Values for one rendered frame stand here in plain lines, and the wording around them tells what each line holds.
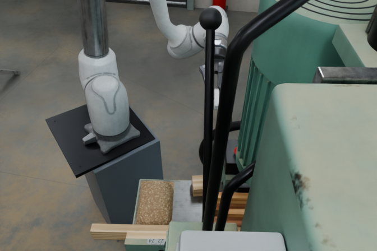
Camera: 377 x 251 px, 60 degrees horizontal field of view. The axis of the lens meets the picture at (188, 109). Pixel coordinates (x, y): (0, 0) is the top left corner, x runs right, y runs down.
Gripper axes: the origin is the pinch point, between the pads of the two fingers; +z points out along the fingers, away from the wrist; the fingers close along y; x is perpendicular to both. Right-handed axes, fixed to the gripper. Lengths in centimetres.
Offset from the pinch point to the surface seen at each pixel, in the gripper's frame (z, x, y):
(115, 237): 48, -20, -26
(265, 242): 54, -82, -4
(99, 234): 48, -21, -29
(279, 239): 53, -82, -3
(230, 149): 26.7, -22.0, 1.9
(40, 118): -42, 111, -119
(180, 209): 40.9, -15.6, -10.6
